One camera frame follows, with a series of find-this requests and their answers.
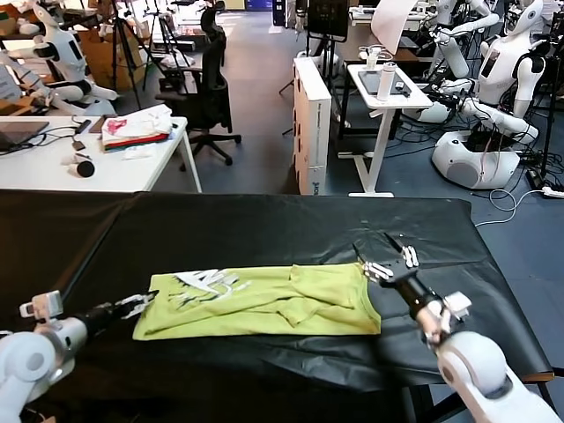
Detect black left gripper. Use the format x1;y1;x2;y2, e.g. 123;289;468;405
77;288;160;338

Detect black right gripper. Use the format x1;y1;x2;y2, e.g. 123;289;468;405
352;232;435;310

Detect yellow green t-shirt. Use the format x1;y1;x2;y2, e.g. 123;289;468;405
132;263;381;341

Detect stack of folded clothes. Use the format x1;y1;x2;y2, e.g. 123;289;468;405
100;105;174;154

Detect black table cover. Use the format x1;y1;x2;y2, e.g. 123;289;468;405
41;192;555;423
0;189;140;327

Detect long white desk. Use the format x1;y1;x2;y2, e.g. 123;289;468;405
0;115;204;194

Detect white standing desk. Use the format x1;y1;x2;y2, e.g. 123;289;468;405
337;63;435;198

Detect tall white cardboard box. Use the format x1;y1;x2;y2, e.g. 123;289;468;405
292;56;332;197

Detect white bottle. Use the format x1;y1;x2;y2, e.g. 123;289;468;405
376;62;397;101

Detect dark tablet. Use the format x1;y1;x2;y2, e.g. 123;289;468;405
357;69;411;96

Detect dark laptop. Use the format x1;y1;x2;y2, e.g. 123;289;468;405
0;121;50;155

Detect black monitor stand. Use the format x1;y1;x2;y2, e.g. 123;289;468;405
278;34;353;129

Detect white desk gadget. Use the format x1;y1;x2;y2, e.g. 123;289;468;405
359;46;393;71

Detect white humanoid robot black shoulders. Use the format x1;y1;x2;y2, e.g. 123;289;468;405
430;0;552;190

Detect black office chair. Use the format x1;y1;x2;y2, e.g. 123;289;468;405
154;7;242;167

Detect white reflector board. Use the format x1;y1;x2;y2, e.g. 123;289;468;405
371;0;418;56

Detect black light stand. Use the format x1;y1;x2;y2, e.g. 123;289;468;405
526;12;564;186

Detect brown cardboard box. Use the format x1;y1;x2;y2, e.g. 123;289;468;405
77;28;145;92

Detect black monitor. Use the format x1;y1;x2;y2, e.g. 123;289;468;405
306;0;349;45

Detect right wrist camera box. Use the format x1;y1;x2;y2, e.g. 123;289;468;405
435;291;472;323

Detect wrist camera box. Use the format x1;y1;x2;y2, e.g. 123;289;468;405
435;291;472;323
18;289;63;327

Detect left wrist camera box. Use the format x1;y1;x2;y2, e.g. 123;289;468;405
18;289;63;327

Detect white floor cable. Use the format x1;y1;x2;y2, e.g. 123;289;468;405
473;189;545;228

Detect black desk cables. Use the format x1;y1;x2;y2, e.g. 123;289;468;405
26;116;92;149

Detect black camera tripod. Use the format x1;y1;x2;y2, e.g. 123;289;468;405
145;0;195;80
99;0;153;111

